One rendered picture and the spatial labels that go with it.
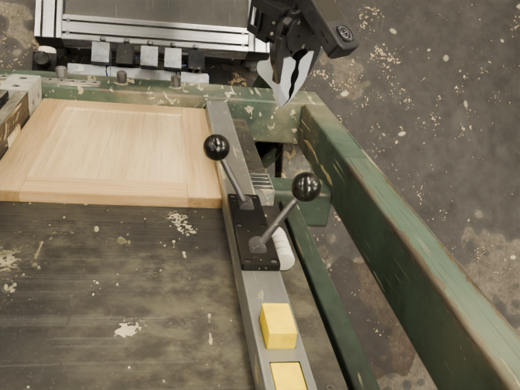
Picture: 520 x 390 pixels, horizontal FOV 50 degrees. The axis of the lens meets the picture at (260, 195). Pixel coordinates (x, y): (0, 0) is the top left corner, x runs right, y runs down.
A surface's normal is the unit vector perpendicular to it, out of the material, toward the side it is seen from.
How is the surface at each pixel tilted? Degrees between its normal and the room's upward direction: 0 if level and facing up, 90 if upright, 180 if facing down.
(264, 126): 32
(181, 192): 58
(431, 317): 90
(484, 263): 0
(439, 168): 0
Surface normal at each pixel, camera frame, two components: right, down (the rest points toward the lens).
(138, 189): 0.11, -0.90
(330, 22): 0.52, -0.40
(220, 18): 0.18, -0.11
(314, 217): 0.15, 0.44
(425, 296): -0.98, -0.04
